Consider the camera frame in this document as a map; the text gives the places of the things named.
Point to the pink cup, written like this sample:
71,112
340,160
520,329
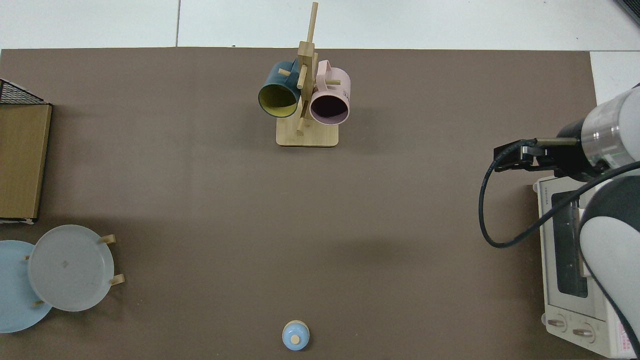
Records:
335,85

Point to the pale toaster oven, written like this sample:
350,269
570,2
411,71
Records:
560,307

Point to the wooden cup stand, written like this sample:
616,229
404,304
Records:
307,137

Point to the grey plate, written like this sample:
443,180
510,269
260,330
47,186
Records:
70,267

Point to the black mounting bar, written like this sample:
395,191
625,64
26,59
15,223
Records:
631,9

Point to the brown table cloth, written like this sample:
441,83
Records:
350,225

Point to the light blue plate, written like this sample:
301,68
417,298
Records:
12,290

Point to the small blue round bell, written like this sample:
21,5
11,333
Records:
295,336

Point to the dark blue cup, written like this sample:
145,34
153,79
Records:
277,100

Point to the wooden plate rack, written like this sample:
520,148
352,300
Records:
107,239

